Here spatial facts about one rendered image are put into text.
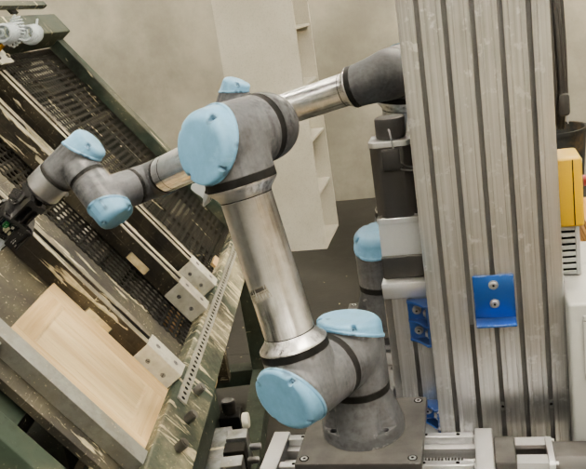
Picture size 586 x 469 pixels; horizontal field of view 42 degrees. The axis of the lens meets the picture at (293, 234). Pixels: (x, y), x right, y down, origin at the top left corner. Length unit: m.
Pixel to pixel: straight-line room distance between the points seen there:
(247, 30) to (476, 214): 4.35
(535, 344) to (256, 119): 0.69
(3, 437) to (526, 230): 1.01
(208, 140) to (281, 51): 4.44
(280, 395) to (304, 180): 4.53
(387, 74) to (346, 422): 0.76
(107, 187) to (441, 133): 0.63
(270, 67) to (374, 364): 4.41
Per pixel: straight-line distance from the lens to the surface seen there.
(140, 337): 2.03
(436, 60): 1.36
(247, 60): 5.64
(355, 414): 1.38
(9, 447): 1.51
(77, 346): 1.91
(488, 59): 1.36
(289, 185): 5.74
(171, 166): 1.48
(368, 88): 1.70
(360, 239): 1.79
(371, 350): 1.33
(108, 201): 1.48
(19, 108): 2.66
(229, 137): 1.14
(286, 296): 1.20
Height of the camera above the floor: 1.80
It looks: 17 degrees down
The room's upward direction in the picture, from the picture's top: 9 degrees counter-clockwise
